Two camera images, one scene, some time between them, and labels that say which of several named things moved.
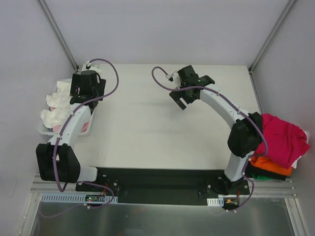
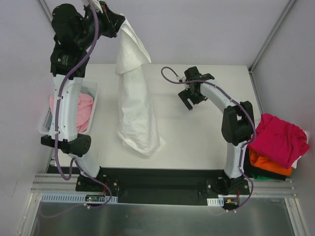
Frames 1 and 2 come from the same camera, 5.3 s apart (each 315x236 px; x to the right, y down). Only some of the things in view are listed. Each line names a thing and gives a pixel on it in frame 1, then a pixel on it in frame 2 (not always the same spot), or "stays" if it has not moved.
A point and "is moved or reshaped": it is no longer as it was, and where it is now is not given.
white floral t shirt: x=59 y=101 is moved or reshaped
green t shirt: x=258 y=177 stays
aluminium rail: x=264 y=187 stays
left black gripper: x=86 y=99 → x=113 y=22
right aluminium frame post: x=260 y=56 stays
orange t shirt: x=261 y=162 stays
